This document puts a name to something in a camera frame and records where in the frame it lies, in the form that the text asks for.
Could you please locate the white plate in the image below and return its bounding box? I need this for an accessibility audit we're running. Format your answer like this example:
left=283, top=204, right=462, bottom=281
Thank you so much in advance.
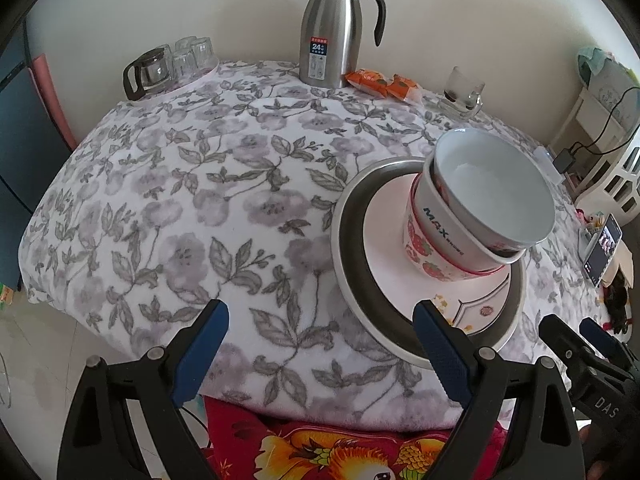
left=362, top=174, right=511, bottom=335

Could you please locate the strawberry pattern bowl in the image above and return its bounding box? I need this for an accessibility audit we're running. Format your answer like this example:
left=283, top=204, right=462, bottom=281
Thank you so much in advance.
left=401, top=174, right=510, bottom=282

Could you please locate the small white bowl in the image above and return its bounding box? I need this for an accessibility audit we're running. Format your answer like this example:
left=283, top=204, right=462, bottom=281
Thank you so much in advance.
left=411, top=155, right=524, bottom=274

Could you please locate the large white bowl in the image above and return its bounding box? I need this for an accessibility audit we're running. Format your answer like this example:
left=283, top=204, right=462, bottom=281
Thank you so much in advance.
left=432, top=128, right=555, bottom=252

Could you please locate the smartphone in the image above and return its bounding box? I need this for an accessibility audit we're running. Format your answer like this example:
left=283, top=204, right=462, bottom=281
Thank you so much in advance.
left=582, top=214, right=623, bottom=287

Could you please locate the red floral blanket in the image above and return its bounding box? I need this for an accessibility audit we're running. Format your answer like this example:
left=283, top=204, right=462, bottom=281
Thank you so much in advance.
left=202, top=394, right=509, bottom=480

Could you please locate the white furniture rack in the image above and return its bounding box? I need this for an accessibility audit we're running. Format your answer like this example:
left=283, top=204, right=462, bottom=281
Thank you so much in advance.
left=548, top=88, right=639, bottom=226

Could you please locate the floral tablecloth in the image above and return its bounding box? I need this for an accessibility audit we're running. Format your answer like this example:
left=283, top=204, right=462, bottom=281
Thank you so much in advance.
left=18, top=58, right=614, bottom=434

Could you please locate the black power adapter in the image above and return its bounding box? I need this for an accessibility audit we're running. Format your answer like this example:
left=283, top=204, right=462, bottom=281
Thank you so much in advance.
left=553, top=148, right=575, bottom=174

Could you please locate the white power strip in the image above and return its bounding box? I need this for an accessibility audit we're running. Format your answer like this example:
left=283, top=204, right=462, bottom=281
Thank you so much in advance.
left=533, top=146, right=565, bottom=185

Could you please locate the orange snack packet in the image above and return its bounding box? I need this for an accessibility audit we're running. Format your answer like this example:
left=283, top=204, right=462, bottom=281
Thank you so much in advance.
left=345, top=70, right=388, bottom=99
left=387, top=74, right=423, bottom=105

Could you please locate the drinking glass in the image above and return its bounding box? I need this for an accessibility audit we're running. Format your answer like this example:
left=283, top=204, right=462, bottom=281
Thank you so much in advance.
left=172, top=49, right=198, bottom=81
left=175, top=36, right=198, bottom=52
left=191, top=37, right=218, bottom=70

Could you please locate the pink rolled mat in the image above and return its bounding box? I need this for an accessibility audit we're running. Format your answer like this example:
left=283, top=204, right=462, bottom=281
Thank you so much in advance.
left=32, top=54, right=78, bottom=151

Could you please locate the stainless steel thermos jug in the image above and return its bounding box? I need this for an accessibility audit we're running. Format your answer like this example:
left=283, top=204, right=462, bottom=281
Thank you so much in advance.
left=298, top=0, right=386, bottom=89

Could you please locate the black cable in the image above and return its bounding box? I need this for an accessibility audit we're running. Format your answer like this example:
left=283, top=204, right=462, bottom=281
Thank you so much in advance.
left=566, top=86, right=640, bottom=158

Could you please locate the glass mug with handle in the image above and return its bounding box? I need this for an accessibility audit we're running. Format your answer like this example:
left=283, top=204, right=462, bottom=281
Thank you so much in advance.
left=438, top=66, right=485, bottom=119

